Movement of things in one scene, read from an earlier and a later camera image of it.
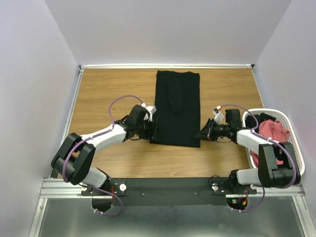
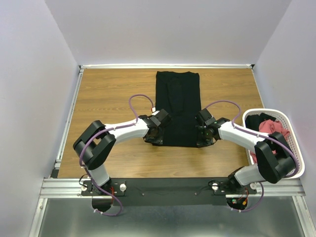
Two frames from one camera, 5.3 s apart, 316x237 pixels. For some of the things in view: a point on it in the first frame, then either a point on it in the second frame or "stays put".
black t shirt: [177, 109] stays put
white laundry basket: [253, 156] stays put
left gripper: [150, 129] → [159, 140]
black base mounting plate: [149, 191] stays put
